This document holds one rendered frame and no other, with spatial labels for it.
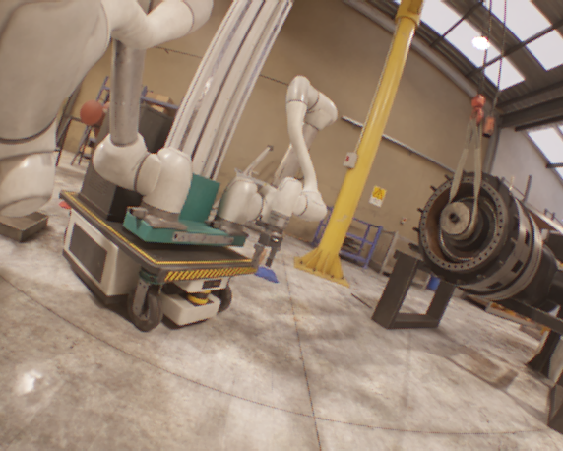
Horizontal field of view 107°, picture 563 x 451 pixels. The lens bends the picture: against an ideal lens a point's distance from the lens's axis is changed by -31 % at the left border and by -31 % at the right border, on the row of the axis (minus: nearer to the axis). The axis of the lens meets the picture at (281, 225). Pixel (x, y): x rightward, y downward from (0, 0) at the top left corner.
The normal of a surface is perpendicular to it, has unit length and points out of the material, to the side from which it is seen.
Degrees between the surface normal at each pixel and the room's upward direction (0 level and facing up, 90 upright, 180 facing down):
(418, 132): 90
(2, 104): 142
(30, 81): 132
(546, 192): 90
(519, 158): 90
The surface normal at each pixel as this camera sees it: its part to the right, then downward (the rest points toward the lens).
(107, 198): -0.41, -0.08
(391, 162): 0.03, 0.09
